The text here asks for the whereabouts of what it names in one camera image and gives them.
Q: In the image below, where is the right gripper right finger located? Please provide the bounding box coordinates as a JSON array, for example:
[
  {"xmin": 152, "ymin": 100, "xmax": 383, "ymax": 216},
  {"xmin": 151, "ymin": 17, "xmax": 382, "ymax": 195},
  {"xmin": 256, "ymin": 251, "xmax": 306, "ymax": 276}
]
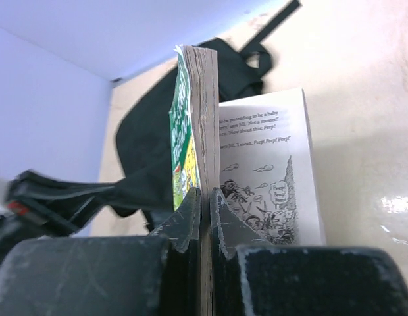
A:
[{"xmin": 210, "ymin": 188, "xmax": 408, "ymax": 315}]

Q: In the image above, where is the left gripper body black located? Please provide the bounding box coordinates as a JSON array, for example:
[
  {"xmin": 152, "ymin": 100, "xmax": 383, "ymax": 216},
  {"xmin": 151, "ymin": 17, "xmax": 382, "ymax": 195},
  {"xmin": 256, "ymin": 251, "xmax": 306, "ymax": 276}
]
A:
[{"xmin": 0, "ymin": 171, "xmax": 76, "ymax": 274}]

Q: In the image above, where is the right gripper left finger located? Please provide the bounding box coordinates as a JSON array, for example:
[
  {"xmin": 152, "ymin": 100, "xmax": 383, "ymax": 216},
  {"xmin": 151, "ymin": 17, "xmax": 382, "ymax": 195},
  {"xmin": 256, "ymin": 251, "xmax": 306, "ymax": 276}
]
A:
[{"xmin": 0, "ymin": 188, "xmax": 201, "ymax": 315}]

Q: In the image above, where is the black student backpack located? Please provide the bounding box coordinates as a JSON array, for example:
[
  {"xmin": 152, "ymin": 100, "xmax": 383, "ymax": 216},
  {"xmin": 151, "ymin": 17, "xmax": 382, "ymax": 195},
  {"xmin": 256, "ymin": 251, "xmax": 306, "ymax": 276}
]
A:
[{"xmin": 6, "ymin": 0, "xmax": 302, "ymax": 234}]

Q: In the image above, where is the green 104-storey treehouse book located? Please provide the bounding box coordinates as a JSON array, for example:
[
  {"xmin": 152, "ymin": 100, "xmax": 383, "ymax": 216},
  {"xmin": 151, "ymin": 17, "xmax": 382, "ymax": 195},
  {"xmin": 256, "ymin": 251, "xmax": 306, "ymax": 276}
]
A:
[{"xmin": 169, "ymin": 45, "xmax": 325, "ymax": 315}]

